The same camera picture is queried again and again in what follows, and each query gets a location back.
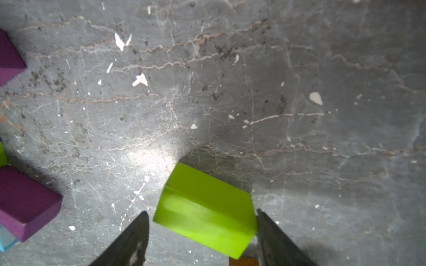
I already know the green rectangular block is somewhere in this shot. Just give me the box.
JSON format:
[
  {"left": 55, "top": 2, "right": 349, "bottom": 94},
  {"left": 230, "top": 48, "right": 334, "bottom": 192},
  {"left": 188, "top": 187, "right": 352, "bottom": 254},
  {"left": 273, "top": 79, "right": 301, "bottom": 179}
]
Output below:
[{"left": 0, "top": 141, "right": 8, "bottom": 167}]

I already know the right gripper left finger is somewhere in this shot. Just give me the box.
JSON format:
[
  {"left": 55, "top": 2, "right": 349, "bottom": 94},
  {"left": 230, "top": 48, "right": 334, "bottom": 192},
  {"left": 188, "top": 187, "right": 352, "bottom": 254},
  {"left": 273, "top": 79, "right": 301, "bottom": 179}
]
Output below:
[{"left": 90, "top": 211, "right": 150, "bottom": 266}]

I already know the orange rectangular block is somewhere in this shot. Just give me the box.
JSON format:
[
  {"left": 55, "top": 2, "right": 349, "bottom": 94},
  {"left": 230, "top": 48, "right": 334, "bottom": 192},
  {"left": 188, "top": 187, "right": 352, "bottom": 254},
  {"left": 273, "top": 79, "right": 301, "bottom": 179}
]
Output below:
[{"left": 229, "top": 257, "right": 259, "bottom": 266}]

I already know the light blue eraser block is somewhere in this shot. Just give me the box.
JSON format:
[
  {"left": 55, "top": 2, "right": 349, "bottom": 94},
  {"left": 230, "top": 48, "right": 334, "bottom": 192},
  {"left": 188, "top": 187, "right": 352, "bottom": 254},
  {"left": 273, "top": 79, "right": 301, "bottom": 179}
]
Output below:
[{"left": 0, "top": 225, "right": 18, "bottom": 252}]

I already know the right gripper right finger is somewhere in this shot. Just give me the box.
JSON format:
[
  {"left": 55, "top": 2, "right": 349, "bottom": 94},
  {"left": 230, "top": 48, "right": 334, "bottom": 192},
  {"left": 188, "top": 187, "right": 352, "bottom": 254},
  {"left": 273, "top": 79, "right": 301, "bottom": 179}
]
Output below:
[{"left": 257, "top": 209, "right": 317, "bottom": 266}]

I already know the purple wedge block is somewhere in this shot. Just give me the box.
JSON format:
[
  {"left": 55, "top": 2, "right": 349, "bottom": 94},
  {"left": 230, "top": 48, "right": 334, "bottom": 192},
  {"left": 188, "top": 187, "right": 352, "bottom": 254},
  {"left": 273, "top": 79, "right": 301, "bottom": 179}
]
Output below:
[
  {"left": 1, "top": 166, "right": 63, "bottom": 242},
  {"left": 0, "top": 29, "right": 27, "bottom": 86}
]

